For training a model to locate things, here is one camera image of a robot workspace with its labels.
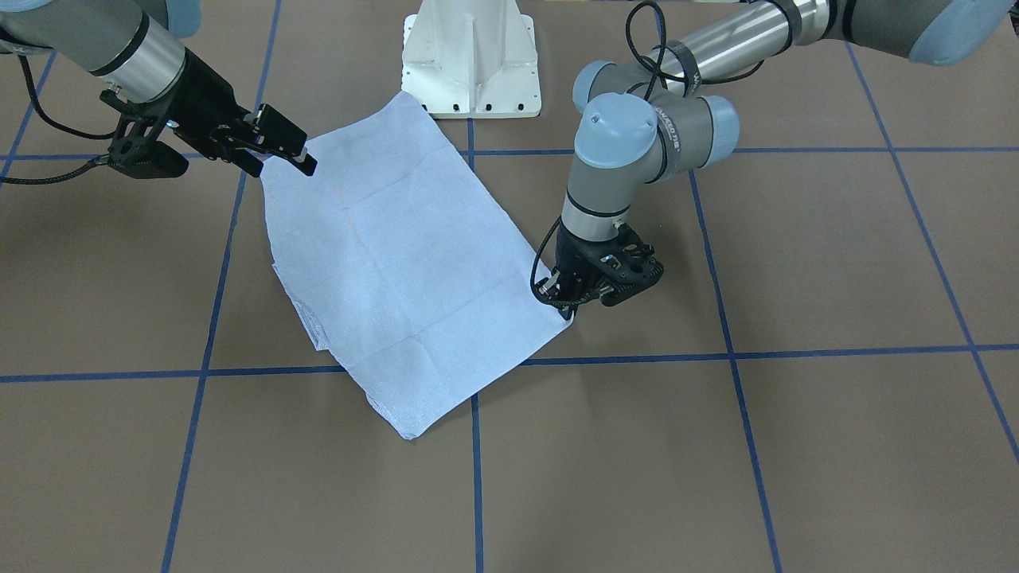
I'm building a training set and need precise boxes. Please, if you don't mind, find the blue striped button shirt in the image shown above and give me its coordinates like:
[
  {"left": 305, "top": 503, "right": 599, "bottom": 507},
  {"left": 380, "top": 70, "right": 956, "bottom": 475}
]
[{"left": 261, "top": 92, "right": 570, "bottom": 440}]

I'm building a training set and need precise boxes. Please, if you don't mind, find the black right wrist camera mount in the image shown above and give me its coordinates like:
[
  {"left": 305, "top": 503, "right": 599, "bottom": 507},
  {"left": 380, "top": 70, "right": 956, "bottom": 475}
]
[{"left": 100, "top": 88, "right": 189, "bottom": 179}]

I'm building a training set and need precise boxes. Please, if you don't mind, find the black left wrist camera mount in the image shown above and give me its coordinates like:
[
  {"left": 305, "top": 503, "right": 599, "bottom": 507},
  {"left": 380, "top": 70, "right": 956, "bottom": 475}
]
[{"left": 588, "top": 224, "right": 665, "bottom": 307}]

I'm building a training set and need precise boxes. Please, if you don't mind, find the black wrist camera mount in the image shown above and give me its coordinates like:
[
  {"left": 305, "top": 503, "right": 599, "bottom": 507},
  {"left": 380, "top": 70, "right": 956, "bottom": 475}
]
[
  {"left": 100, "top": 88, "right": 189, "bottom": 179},
  {"left": 588, "top": 224, "right": 665, "bottom": 307}
]

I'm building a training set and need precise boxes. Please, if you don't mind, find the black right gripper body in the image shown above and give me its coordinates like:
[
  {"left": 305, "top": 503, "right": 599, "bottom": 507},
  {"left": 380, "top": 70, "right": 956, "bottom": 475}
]
[{"left": 156, "top": 49, "right": 263, "bottom": 177}]

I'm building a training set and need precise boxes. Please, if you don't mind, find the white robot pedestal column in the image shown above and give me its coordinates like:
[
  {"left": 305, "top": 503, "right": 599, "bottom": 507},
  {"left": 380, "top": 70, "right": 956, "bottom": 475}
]
[{"left": 401, "top": 1, "right": 543, "bottom": 119}]

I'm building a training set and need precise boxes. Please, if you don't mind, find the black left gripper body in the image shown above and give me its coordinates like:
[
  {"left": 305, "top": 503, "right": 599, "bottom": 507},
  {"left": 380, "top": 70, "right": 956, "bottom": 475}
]
[{"left": 538, "top": 224, "right": 614, "bottom": 311}]

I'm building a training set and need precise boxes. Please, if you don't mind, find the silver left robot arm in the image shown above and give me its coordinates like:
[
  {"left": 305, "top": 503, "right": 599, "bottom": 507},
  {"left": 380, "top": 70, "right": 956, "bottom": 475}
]
[{"left": 531, "top": 1, "right": 1017, "bottom": 319}]

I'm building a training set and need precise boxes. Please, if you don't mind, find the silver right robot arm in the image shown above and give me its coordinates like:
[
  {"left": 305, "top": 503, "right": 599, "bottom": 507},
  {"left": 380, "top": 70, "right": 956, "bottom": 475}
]
[{"left": 2, "top": 1, "right": 317, "bottom": 179}]

